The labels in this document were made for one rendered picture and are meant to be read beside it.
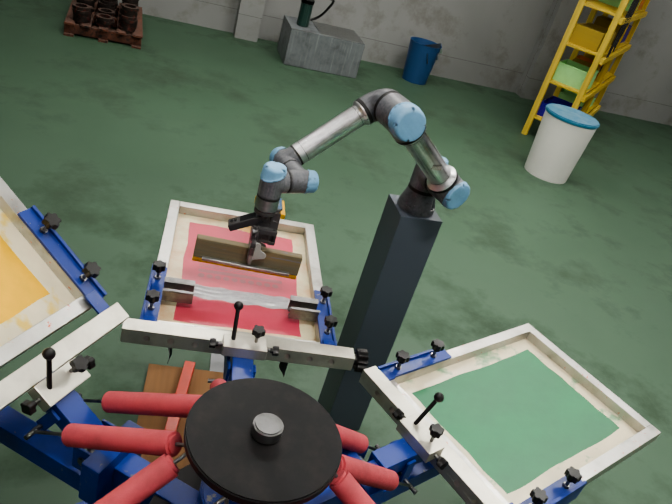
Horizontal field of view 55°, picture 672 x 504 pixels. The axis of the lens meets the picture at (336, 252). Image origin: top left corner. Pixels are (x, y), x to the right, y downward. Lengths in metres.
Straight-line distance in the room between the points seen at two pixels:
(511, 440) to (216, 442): 1.09
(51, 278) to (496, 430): 1.36
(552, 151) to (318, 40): 3.12
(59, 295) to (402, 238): 1.32
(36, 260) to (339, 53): 6.85
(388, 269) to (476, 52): 7.60
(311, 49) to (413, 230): 5.91
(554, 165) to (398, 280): 4.69
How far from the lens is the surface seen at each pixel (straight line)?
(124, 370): 3.29
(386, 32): 9.48
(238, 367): 1.84
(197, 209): 2.62
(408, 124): 2.11
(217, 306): 2.18
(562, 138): 7.10
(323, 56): 8.35
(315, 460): 1.30
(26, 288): 1.81
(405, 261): 2.64
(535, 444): 2.15
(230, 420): 1.32
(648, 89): 11.75
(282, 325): 2.16
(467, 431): 2.06
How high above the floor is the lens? 2.28
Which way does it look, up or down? 30 degrees down
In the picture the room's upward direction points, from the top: 17 degrees clockwise
